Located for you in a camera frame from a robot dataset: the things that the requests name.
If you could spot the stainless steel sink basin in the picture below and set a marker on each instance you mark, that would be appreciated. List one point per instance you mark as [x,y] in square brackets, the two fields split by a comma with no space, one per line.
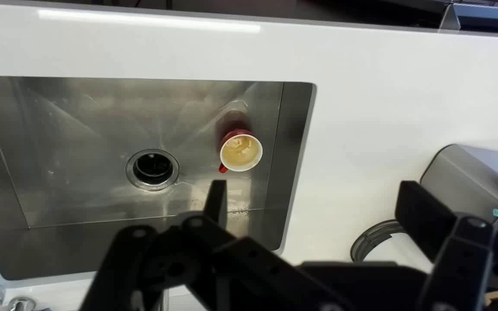
[77,229]

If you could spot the large chrome faucet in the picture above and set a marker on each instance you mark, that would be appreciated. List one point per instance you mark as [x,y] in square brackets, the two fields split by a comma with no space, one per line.
[475,172]

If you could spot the round black sink drain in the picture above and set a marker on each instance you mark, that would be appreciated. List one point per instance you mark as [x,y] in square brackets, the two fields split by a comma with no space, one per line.
[153,167]

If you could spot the red cup with white inside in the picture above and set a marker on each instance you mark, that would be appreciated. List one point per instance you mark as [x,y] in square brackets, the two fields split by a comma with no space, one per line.
[241,150]

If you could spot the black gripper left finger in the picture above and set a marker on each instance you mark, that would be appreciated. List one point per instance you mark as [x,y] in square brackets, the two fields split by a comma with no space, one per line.
[243,269]

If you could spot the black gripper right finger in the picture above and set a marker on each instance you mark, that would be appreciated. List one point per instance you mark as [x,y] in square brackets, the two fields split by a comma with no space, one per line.
[462,259]

